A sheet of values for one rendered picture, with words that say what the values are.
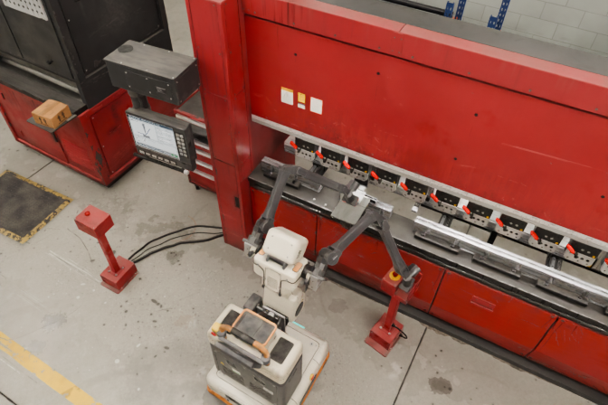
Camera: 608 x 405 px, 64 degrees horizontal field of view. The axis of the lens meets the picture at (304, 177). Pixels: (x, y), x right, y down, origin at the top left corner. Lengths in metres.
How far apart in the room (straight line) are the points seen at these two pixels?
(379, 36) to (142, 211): 3.01
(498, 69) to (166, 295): 3.02
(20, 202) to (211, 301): 2.19
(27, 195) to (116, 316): 1.73
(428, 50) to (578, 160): 0.93
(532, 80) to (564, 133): 0.33
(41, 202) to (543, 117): 4.33
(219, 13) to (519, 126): 1.70
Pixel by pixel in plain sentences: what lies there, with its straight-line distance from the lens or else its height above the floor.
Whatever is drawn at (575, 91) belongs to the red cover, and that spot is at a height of 2.24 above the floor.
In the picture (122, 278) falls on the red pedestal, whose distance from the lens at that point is 4.30.
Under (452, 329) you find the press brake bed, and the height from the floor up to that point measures 0.05.
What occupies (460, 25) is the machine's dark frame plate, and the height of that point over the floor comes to 2.30.
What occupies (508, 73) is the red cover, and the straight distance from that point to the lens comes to 2.55.
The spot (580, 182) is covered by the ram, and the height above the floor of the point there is 1.74.
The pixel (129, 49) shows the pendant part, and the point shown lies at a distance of 3.22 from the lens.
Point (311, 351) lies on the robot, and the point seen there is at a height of 0.28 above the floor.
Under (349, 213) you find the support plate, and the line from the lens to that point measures 3.32.
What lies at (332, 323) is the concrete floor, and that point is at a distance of 3.99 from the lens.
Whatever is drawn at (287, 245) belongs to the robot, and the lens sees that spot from 2.69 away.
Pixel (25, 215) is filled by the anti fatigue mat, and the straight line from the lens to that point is 5.20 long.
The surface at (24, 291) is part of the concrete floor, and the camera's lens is 4.67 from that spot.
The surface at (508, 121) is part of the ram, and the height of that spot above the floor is 1.97.
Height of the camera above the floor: 3.52
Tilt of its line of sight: 45 degrees down
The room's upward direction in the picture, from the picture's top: 1 degrees clockwise
